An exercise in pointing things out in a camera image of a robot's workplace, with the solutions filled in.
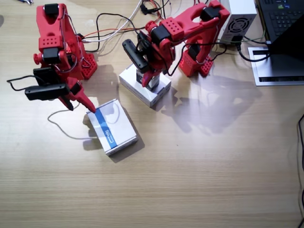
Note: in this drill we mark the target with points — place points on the small white box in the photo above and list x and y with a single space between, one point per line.
152 82

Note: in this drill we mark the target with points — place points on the white box with blue stripe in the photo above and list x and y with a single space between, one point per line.
116 128

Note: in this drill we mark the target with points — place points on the red robot arm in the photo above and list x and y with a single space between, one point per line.
190 19
52 28

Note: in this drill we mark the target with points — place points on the plain white box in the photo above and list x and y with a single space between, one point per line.
133 86

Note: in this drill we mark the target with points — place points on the pliers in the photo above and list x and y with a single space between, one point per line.
29 2

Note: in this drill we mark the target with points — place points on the white power supply unit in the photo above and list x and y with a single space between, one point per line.
242 14

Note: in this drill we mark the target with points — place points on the black laptop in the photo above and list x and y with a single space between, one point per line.
280 16

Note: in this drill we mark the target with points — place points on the black monitor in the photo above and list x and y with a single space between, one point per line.
292 40

